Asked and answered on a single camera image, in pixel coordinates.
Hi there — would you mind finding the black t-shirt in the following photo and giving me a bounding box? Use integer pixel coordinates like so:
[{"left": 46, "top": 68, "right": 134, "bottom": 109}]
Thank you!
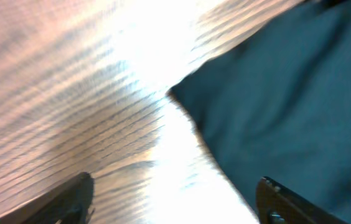
[{"left": 171, "top": 0, "right": 351, "bottom": 223}]

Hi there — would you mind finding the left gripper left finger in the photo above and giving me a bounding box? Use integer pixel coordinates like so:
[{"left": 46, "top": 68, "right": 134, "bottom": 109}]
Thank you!
[{"left": 0, "top": 172, "right": 95, "bottom": 224}]

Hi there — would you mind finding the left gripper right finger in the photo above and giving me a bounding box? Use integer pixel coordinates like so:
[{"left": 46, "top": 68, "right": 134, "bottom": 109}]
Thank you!
[{"left": 256, "top": 177, "right": 347, "bottom": 224}]

